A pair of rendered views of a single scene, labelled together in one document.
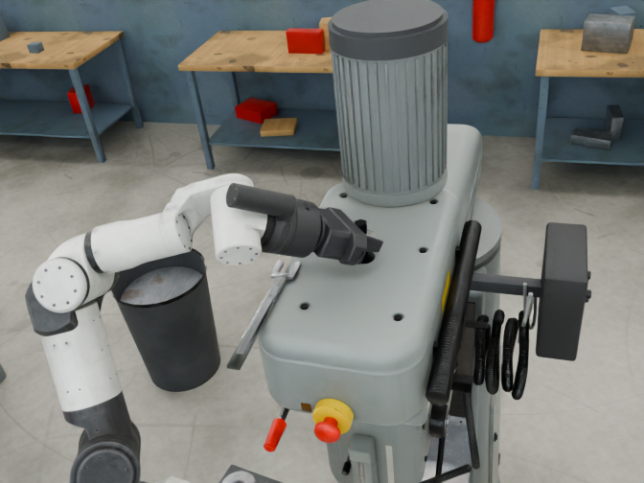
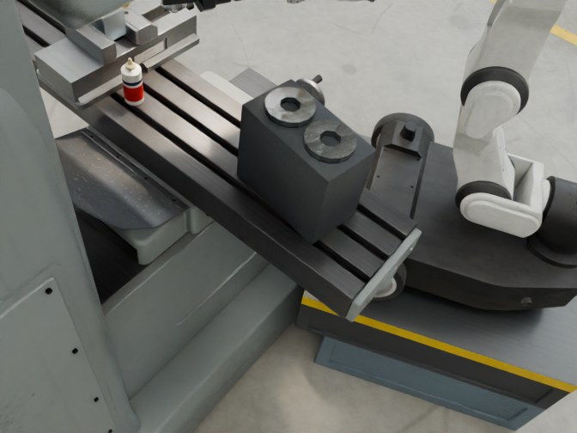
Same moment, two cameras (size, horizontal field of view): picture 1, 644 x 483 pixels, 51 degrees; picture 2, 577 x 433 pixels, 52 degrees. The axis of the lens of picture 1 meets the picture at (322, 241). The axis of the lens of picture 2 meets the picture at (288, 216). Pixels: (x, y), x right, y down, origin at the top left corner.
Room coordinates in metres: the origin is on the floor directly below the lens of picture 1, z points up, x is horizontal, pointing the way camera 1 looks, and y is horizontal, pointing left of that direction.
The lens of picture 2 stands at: (1.75, 0.34, 1.85)
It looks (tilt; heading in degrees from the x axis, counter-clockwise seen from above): 53 degrees down; 189
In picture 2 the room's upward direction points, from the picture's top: 12 degrees clockwise
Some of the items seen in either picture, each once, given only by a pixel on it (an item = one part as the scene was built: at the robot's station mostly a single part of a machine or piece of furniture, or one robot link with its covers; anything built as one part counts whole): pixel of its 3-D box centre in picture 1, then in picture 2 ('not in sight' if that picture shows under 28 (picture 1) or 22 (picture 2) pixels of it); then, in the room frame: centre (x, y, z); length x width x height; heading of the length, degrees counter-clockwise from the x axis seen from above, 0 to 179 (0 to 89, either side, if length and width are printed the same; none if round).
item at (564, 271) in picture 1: (563, 290); not in sight; (1.07, -0.49, 1.62); 0.20 x 0.09 x 0.21; 159
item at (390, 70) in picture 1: (391, 103); not in sight; (1.14, -0.15, 2.05); 0.20 x 0.20 x 0.32
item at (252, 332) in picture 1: (264, 310); not in sight; (0.79, 0.10, 1.89); 0.24 x 0.04 x 0.01; 159
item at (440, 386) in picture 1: (455, 299); not in sight; (0.88, -0.21, 1.79); 0.45 x 0.04 x 0.04; 159
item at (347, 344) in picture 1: (368, 288); not in sight; (0.92, -0.07, 1.81); 0.47 x 0.26 x 0.16; 159
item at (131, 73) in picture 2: not in sight; (132, 79); (0.91, -0.16, 0.99); 0.04 x 0.04 x 0.11
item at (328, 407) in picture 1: (333, 416); not in sight; (0.69, 0.02, 1.76); 0.06 x 0.02 x 0.06; 69
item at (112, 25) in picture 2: not in sight; (106, 20); (0.83, -0.26, 1.05); 0.06 x 0.05 x 0.06; 67
